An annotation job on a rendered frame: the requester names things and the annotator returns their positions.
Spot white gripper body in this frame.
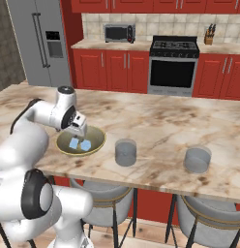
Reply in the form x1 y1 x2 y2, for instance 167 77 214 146
65 121 89 140

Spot pale blue ice cube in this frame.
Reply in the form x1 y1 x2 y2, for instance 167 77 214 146
79 139 93 152
68 138 80 150

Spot olive green bowl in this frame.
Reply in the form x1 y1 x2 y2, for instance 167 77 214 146
55 125 107 158

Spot red base cupboards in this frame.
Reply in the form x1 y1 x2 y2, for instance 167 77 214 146
192 52 240 102
71 47 151 95

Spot grey bar stool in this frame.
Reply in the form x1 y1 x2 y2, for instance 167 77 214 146
69 178 139 248
164 193 240 248

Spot grey steel fridge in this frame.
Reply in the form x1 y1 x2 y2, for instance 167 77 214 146
5 0 74 88

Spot grey microwave oven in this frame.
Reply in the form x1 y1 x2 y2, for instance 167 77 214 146
103 22 136 45

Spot red island cabinet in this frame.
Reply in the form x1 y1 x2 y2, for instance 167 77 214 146
53 175 240 228

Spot steel oven with black hob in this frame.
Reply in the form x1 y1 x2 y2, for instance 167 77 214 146
147 34 201 98

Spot wooden knife block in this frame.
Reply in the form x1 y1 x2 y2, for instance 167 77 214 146
203 23 218 46

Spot red wall cupboards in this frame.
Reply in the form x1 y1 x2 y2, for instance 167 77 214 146
60 0 240 15

